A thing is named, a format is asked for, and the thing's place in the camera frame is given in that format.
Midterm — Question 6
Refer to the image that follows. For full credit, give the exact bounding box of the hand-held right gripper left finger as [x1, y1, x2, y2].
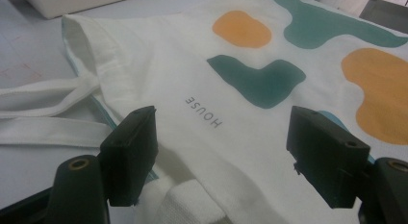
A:
[99, 105, 159, 208]

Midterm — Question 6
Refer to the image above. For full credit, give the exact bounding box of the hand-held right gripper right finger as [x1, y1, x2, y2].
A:
[286, 105, 371, 209]

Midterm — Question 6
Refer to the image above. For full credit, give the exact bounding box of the white tote bag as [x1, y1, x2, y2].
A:
[0, 0, 408, 224]

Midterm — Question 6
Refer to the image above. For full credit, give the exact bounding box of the white plastic bin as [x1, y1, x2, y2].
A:
[22, 0, 152, 20]

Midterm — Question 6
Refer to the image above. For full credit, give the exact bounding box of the black stand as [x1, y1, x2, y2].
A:
[359, 0, 408, 35]

